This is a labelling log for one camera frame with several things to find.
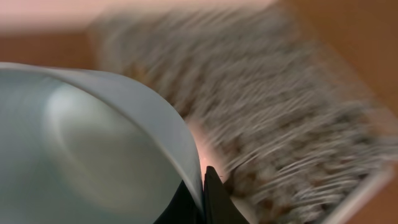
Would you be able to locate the light blue bowl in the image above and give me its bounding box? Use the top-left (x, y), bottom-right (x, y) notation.
top-left (1, 63), bottom-right (204, 224)

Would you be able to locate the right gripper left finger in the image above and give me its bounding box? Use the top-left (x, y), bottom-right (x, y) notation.
top-left (154, 181), bottom-right (202, 224)

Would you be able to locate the grey dishwasher rack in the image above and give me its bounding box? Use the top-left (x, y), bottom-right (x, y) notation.
top-left (92, 4), bottom-right (397, 223)

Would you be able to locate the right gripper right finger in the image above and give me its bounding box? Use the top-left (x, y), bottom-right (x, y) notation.
top-left (204, 166), bottom-right (249, 224)

